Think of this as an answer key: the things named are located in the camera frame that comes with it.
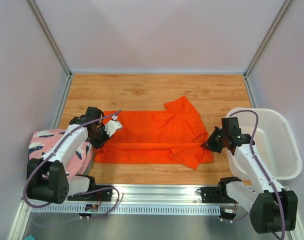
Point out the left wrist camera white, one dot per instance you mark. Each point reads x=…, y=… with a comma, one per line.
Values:
x=112, y=126

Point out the left aluminium frame post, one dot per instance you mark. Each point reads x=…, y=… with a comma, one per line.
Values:
x=47, y=32

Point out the orange garment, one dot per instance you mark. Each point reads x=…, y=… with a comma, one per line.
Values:
x=170, y=136

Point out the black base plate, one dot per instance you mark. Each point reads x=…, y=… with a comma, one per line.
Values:
x=214, y=195
x=103, y=195

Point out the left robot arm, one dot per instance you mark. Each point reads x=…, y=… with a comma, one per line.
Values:
x=41, y=169

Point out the teal object at bottom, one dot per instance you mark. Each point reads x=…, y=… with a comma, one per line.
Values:
x=30, y=237

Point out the aluminium frame post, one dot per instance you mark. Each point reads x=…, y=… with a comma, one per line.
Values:
x=274, y=25
x=47, y=32

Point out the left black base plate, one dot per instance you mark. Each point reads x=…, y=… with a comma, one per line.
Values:
x=103, y=195

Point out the slotted cable duct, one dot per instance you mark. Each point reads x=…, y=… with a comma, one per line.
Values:
x=140, y=209

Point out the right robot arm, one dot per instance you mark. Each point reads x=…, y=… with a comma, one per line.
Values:
x=271, y=208

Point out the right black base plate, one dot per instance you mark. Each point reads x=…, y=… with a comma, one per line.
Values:
x=214, y=195

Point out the pink patterned garment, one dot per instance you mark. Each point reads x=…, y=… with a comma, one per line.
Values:
x=72, y=148

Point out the white laundry basket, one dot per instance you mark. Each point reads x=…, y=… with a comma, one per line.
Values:
x=273, y=139

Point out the right aluminium frame post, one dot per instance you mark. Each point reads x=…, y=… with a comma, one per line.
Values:
x=274, y=25

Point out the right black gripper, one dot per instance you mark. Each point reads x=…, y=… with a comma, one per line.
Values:
x=215, y=140

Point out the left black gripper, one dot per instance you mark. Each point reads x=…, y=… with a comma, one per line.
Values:
x=98, y=145

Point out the aluminium front rail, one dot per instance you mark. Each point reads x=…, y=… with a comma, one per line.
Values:
x=156, y=195

